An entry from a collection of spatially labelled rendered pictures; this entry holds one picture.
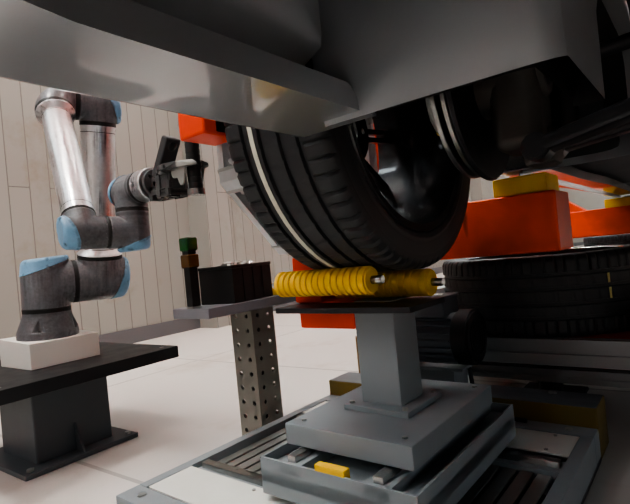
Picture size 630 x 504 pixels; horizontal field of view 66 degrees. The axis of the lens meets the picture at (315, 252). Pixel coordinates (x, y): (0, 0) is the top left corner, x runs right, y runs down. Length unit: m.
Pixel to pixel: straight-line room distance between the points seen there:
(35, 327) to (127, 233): 0.55
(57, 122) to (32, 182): 2.36
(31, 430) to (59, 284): 0.46
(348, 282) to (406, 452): 0.33
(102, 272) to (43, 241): 2.19
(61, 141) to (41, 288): 0.50
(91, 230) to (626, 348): 1.43
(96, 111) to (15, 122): 2.31
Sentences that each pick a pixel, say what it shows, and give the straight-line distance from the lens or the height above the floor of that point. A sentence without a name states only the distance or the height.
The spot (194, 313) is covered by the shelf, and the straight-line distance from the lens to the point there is 1.47.
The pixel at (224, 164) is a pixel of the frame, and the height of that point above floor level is 0.77.
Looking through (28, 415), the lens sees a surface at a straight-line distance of 1.82.
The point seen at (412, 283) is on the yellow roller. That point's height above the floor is 0.49.
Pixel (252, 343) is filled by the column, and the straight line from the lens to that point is 1.59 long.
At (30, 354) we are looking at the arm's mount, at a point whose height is 0.35.
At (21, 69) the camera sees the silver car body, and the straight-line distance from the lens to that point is 0.47.
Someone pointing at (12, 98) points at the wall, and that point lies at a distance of 4.17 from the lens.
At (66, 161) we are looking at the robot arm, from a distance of 1.59.
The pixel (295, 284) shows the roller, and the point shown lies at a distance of 1.06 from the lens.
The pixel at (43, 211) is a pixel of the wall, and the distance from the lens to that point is 4.05.
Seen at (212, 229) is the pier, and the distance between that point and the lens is 4.58.
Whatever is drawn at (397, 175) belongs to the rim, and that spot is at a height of 0.76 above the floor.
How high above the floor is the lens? 0.57
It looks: level
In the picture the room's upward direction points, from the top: 6 degrees counter-clockwise
